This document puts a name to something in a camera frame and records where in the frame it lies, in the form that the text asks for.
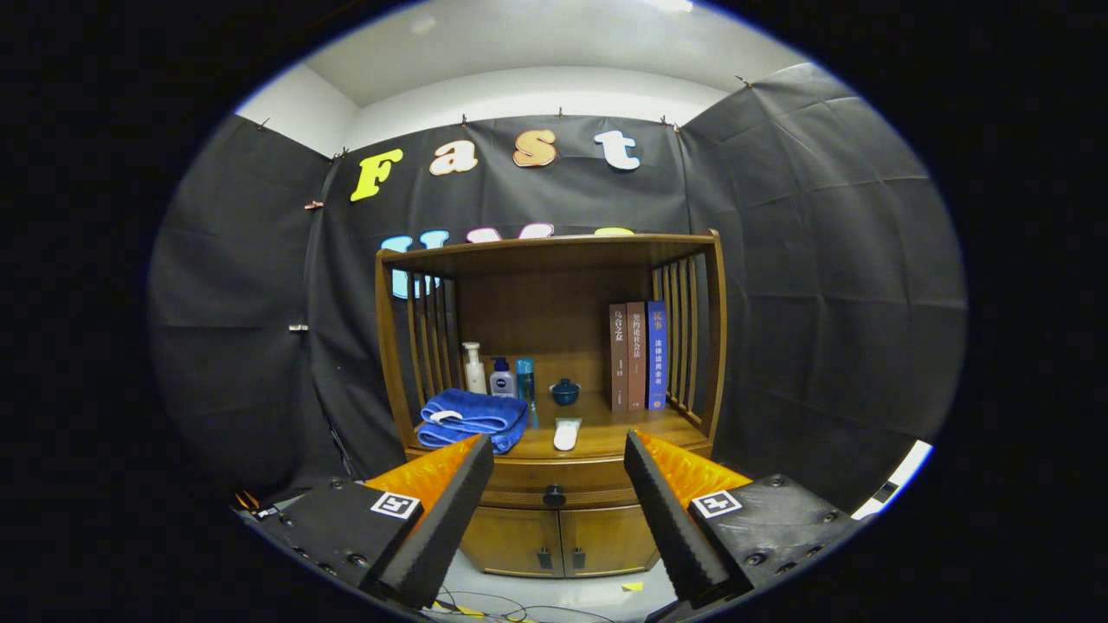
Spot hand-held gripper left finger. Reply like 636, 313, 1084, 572
260, 433, 496, 611

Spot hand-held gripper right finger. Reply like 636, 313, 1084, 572
623, 430, 858, 609

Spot wooden cabinet door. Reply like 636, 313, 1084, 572
459, 506, 564, 578
558, 506, 663, 576

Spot wooden countertop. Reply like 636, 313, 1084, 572
407, 389, 712, 461

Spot wooden cabinet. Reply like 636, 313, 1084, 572
374, 228, 728, 579

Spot yellow black striped floor tape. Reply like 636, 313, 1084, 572
433, 601, 538, 623

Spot blue folded towel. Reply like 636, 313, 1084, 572
416, 388, 530, 455

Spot blue book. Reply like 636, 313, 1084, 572
646, 299, 668, 411

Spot reddish brown book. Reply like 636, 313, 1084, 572
625, 301, 647, 412

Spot dark brown book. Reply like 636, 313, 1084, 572
609, 303, 629, 413

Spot thin floor cables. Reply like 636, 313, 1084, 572
428, 587, 615, 623

